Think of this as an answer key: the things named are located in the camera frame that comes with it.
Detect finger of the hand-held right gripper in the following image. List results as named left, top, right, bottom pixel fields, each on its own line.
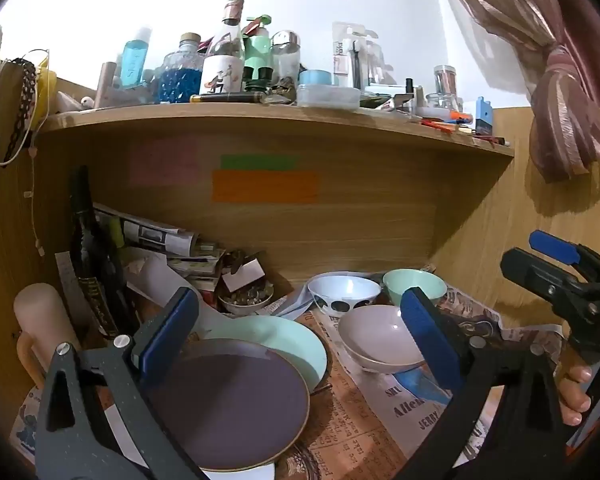
left=529, top=230, right=600, bottom=287
left=500, top=247, right=589, bottom=314

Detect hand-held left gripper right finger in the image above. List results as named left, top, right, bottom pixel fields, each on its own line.
left=400, top=287, right=569, bottom=480

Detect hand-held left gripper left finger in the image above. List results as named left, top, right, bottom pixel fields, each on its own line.
left=35, top=287, right=206, bottom=480

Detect lavender bowl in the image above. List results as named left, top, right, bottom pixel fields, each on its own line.
left=337, top=305, right=439, bottom=374

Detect mint green bowl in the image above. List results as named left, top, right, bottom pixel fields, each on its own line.
left=382, top=268, right=449, bottom=309

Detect purple plate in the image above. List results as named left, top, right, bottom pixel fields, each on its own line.
left=147, top=338, right=312, bottom=472

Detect white bowl with black dots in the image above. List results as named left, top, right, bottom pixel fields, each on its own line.
left=307, top=271, right=383, bottom=319

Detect mint green plate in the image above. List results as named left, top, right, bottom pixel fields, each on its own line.
left=200, top=315, right=329, bottom=397

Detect person's right hand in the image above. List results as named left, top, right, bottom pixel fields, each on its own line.
left=554, top=359, right=593, bottom=426

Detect grey white paper sheet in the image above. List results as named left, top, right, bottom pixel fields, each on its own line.
left=125, top=250, right=312, bottom=322

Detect stack of booklets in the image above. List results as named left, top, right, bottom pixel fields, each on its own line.
left=169, top=241, right=232, bottom=292

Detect small bowl of coins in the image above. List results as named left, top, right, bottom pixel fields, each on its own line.
left=217, top=280, right=275, bottom=317

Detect white card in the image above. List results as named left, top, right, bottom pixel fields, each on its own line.
left=221, top=257, right=267, bottom=291

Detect printed newspaper sheet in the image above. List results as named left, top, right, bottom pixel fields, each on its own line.
left=275, top=280, right=567, bottom=480

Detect beige mug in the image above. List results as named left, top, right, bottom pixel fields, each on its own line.
left=13, top=282, right=84, bottom=392

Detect blue box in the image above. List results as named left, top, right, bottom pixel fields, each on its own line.
left=474, top=97, right=495, bottom=136

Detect pink striped curtain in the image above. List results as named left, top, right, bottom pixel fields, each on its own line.
left=429, top=0, right=600, bottom=184

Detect orange pen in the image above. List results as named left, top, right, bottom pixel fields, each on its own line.
left=419, top=117, right=456, bottom=135

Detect orange sticky note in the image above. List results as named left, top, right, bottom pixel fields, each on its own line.
left=211, top=170, right=321, bottom=205

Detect pink sticky note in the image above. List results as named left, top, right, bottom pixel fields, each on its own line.
left=128, top=137, right=201, bottom=186

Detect blue cartoon print paper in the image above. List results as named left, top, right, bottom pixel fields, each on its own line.
left=8, top=389, right=51, bottom=466

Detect green sticky note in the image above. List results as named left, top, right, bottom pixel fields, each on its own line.
left=220, top=154, right=301, bottom=171

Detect glass jar with shiny foil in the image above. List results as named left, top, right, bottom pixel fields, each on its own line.
left=432, top=64, right=460, bottom=99

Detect wooden shelf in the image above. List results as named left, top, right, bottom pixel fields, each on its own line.
left=36, top=101, right=516, bottom=162

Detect black and gold pen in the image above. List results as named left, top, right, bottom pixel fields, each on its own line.
left=189, top=91, right=266, bottom=105

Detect white figurine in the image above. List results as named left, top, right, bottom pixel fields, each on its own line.
left=57, top=90, right=97, bottom=114

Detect glass bottle with blue beads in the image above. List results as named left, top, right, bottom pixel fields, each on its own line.
left=158, top=33, right=205, bottom=105

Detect pink tube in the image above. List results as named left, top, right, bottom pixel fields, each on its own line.
left=93, top=61, right=119, bottom=110

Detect clear plastic container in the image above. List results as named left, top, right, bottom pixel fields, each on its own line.
left=296, top=85, right=362, bottom=111

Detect tall glass bottle illustrated label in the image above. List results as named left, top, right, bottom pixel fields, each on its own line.
left=200, top=0, right=246, bottom=96

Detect small black binoculars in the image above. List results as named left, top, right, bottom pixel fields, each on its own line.
left=242, top=66, right=275, bottom=92

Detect yellow hanging item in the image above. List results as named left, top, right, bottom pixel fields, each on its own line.
left=36, top=57, right=58, bottom=121

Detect blue liquid bottle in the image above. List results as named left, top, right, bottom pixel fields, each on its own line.
left=120, top=26, right=154, bottom=90

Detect clear blister package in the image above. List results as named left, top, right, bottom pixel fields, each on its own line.
left=332, top=21, right=381, bottom=89

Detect glass jar with metal lid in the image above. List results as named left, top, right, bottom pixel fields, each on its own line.
left=271, top=30, right=301, bottom=84

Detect mint green pump bottle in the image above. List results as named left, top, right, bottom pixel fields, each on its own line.
left=242, top=12, right=274, bottom=74

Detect patterned strap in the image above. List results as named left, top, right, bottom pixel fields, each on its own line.
left=0, top=57, right=37, bottom=166

